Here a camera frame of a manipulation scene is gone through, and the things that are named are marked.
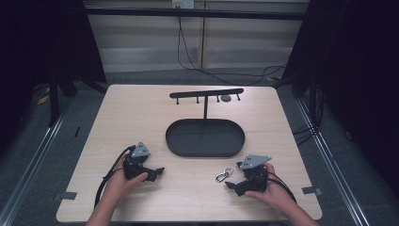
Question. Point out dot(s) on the small black tape piece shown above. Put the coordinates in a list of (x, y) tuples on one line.
[(76, 132)]

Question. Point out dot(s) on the grey tape strip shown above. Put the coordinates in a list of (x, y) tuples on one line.
[(311, 190), (65, 196)]

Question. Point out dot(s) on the white wall socket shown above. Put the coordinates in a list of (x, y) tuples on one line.
[(183, 3)]

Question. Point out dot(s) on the black horizontal bar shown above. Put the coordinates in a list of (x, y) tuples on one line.
[(194, 13)]

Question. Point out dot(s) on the black curtain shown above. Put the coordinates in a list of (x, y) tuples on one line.
[(37, 40), (360, 62)]

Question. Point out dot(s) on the person's left hand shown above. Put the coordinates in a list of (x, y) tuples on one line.
[(120, 185)]

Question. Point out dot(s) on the person's right hand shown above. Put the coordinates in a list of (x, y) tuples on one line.
[(276, 194)]

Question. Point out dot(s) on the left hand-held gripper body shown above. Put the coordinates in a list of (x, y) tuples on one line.
[(134, 165)]

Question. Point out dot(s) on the black key rack with tray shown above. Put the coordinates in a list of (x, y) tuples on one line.
[(205, 138)]

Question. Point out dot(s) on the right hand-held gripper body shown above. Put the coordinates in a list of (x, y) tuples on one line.
[(255, 175)]

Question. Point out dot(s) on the black metal stand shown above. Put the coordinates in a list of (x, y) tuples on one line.
[(54, 100)]

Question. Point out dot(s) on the grey round disc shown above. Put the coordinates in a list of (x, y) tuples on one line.
[(226, 98)]

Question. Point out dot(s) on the yellow tape piece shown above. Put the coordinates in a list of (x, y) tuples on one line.
[(43, 99)]

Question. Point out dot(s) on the metal floor rail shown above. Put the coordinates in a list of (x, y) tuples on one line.
[(332, 163), (34, 157)]

